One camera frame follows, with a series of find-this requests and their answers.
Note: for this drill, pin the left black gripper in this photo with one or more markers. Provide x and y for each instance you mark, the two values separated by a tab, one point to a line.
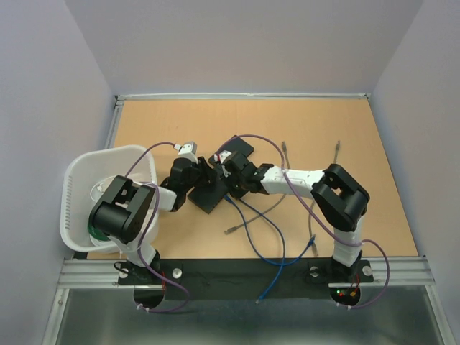
208	175

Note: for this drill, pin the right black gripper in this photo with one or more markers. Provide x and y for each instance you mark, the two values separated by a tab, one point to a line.
236	193

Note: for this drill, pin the black network switch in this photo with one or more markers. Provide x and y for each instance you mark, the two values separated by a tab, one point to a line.
236	144
208	197

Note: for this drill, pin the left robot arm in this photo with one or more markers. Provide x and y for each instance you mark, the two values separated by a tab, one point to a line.
126	209

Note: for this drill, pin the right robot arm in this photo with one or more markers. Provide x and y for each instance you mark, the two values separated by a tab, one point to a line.
341	199

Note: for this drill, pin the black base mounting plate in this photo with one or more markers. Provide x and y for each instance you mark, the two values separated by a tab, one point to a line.
244	279

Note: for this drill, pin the white plastic basket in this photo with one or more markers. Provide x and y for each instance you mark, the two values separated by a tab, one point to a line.
86	178

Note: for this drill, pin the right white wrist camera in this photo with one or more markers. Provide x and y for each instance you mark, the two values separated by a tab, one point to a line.
221	157

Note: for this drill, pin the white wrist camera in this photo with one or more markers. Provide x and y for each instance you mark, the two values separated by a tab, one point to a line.
221	157
187	150

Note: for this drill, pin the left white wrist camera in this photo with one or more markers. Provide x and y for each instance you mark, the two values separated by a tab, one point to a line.
187	150

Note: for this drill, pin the coiled coloured cable spools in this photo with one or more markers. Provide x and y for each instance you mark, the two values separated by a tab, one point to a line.
97	234

